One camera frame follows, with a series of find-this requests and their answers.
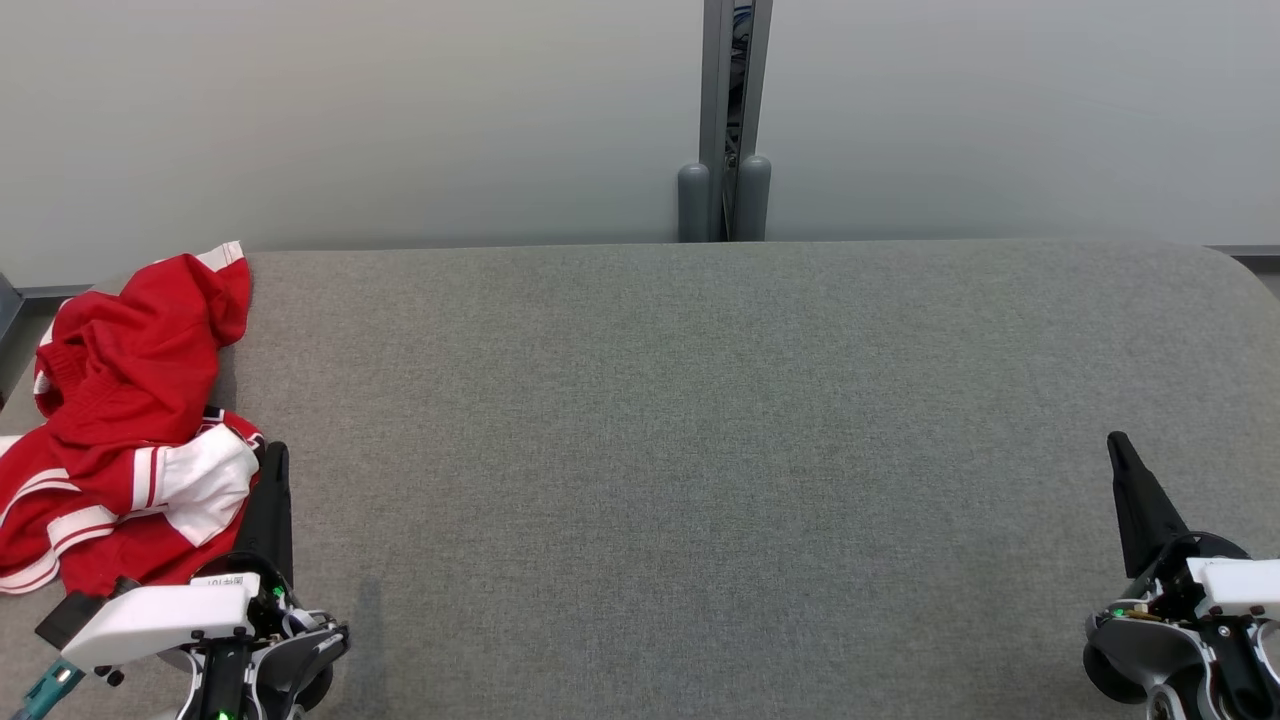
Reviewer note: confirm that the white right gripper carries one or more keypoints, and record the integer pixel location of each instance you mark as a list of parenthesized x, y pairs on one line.
[(1240, 582)]

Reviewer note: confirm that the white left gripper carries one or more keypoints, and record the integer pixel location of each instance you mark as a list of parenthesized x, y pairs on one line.
[(150, 615)]

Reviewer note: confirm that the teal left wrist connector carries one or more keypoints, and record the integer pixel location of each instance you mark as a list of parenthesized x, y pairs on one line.
[(45, 695)]

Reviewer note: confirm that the red jersey with white sleeves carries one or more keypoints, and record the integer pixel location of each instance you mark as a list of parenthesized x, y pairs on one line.
[(110, 540)]

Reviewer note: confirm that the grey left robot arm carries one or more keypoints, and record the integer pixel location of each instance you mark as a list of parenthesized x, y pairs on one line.
[(290, 655)]

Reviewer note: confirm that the grey cylinder post foot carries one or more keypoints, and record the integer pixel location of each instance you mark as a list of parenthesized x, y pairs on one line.
[(755, 200), (693, 205)]

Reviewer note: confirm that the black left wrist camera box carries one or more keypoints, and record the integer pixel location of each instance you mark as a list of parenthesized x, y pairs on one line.
[(62, 620)]

